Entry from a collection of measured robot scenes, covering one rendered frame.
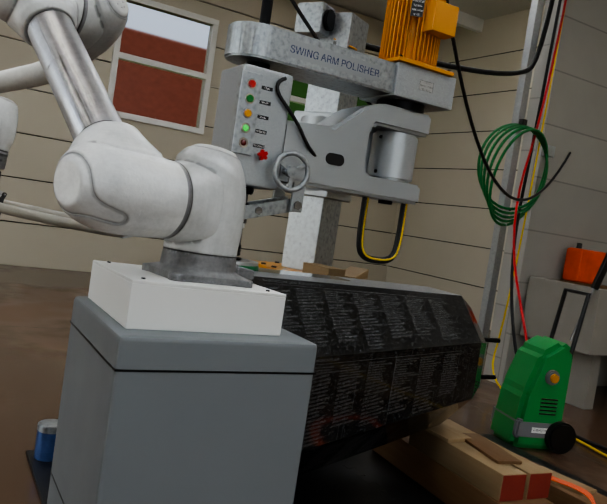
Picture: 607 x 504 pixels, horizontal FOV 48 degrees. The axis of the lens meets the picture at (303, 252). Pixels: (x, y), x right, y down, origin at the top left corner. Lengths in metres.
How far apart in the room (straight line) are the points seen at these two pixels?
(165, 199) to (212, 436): 0.45
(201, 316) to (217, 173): 0.28
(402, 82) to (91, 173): 1.76
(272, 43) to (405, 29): 0.63
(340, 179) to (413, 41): 0.64
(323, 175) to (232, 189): 1.23
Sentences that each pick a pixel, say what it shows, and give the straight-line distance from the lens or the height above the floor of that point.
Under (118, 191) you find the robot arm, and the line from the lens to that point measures 1.21.
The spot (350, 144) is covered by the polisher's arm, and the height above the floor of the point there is 1.35.
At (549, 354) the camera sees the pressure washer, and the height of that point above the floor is 0.52.
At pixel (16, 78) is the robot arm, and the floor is 1.29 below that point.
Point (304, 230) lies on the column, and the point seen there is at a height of 0.98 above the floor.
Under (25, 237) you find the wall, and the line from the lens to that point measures 8.33.
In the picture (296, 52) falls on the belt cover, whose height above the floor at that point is 1.62.
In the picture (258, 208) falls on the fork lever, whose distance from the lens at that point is 2.48.
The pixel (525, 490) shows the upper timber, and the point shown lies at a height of 0.18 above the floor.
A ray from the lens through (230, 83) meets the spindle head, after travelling 2.52.
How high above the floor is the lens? 1.05
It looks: 3 degrees down
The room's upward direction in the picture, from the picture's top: 9 degrees clockwise
